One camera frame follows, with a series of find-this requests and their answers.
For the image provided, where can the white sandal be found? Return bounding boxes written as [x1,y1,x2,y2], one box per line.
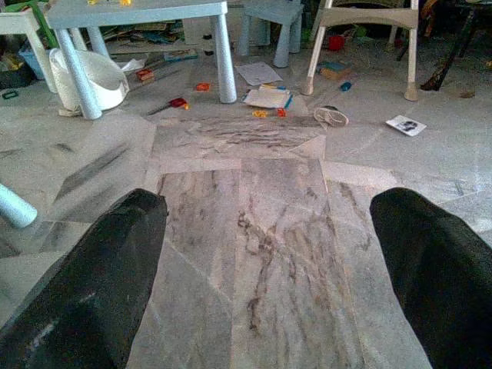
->
[313,105,350,128]

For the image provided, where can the dark wooden stick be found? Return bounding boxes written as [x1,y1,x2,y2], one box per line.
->
[420,11,478,92]

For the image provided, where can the light blue plastic kids stool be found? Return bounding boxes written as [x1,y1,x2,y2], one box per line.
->
[237,2,304,69]

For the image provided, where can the light blue plastic kids table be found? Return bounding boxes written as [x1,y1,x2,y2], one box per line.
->
[45,0,238,121]

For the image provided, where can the light blue table leg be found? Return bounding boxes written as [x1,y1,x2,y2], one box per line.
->
[0,182,38,229]

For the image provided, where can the light blue plastic basket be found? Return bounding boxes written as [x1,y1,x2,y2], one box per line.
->
[18,48,47,81]

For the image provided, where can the white booklet with blue edge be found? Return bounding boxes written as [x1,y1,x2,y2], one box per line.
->
[241,85,295,111]

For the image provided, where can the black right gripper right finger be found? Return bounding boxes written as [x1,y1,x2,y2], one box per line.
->
[369,187,492,369]

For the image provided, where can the flat teal picture book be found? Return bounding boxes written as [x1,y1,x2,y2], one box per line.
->
[164,48,200,63]

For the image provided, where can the white and beige high chair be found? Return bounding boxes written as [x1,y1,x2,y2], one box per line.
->
[301,0,421,102]

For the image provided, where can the black and white photo card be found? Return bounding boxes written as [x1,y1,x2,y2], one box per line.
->
[385,115,427,137]

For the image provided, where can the teal and brown book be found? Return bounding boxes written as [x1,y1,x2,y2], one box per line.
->
[317,60,354,81]

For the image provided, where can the white plastic potty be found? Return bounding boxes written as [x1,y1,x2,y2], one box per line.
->
[48,48,131,111]

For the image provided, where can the white plastic kids stool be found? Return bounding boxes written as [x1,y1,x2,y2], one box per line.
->
[0,7,58,93]

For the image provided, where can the white paper sheet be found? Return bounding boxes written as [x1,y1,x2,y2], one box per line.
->
[234,61,284,87]

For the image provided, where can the red-handled scissors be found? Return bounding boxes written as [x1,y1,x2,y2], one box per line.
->
[147,97,190,116]

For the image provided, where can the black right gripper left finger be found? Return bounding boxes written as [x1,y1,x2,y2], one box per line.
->
[0,188,169,369]

